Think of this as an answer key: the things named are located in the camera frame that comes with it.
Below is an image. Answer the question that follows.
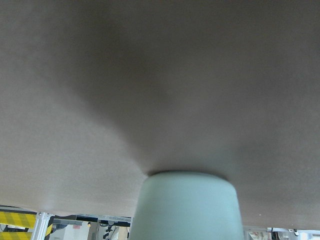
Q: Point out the green cup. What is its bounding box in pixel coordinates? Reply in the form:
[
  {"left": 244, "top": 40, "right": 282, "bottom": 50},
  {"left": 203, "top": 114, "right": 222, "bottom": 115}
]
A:
[{"left": 129, "top": 171, "right": 245, "bottom": 240}]

